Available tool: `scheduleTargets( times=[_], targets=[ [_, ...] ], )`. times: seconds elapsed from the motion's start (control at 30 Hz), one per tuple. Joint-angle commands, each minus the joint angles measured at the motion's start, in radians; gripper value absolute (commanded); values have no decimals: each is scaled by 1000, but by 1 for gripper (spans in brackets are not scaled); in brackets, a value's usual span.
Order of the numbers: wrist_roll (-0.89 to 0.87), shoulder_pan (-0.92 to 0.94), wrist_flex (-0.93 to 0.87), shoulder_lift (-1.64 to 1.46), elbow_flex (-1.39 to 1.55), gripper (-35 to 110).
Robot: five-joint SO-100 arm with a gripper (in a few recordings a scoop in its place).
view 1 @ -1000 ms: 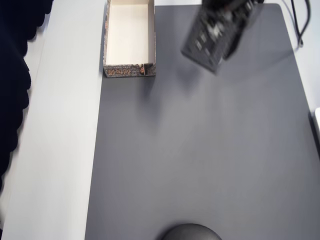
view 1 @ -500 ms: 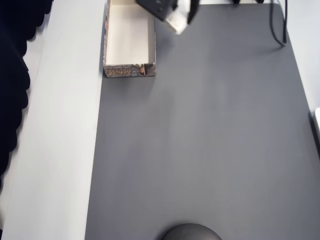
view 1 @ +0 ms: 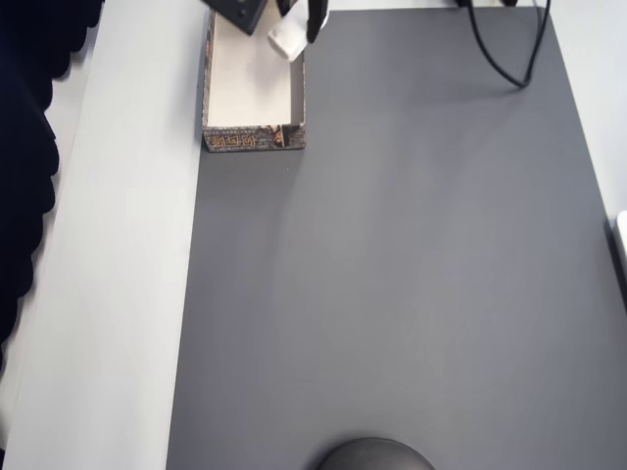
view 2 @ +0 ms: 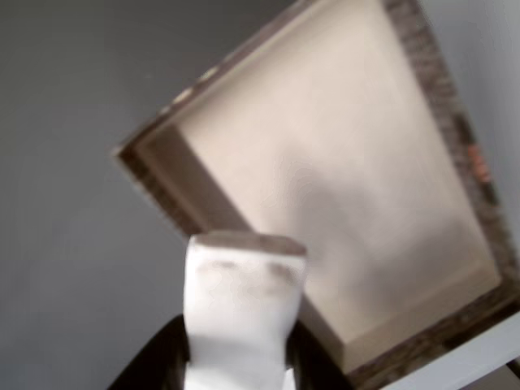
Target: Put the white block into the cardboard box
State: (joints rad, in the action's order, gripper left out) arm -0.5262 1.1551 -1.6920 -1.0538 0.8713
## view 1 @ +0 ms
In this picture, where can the small white block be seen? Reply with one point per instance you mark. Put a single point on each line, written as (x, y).
(289, 39)

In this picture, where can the patterned cardboard box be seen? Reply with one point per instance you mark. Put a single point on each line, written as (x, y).
(245, 139)

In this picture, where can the black table clamp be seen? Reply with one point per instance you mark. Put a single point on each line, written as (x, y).
(508, 2)
(464, 3)

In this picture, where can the grey desk mat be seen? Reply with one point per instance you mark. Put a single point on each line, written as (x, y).
(392, 269)

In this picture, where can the dark blue curtain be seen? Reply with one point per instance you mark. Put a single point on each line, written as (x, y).
(24, 171)

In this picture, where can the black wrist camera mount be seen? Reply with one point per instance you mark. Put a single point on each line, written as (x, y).
(240, 12)

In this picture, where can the black camera stand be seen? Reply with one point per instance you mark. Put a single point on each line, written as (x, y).
(374, 455)

